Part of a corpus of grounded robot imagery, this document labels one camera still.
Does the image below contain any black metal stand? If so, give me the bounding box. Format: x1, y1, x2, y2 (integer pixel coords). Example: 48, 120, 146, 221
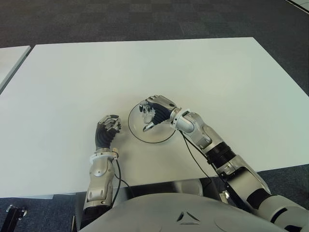
0, 204, 27, 232

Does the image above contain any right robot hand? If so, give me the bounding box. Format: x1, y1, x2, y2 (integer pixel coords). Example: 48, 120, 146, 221
139, 95, 182, 132

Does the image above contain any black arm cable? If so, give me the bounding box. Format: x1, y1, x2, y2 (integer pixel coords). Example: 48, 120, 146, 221
112, 159, 136, 203
178, 128, 252, 215

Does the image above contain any adjacent white table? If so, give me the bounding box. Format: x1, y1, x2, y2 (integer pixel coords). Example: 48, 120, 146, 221
0, 45, 32, 94

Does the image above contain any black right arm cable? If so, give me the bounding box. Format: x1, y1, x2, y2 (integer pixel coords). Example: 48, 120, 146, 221
178, 128, 252, 215

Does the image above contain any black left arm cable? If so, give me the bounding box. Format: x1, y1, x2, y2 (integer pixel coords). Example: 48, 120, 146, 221
112, 159, 136, 203

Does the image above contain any grey robot torso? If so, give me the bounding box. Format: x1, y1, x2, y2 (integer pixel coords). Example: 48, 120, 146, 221
78, 192, 289, 232

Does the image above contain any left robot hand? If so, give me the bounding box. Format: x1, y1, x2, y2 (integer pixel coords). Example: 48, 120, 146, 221
95, 115, 122, 149

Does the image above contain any white rounded robot hip shell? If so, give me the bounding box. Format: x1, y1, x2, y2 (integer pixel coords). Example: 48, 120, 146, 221
172, 178, 204, 197

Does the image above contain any white plate with black rim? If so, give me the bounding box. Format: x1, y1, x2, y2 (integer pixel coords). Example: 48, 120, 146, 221
127, 101, 177, 145

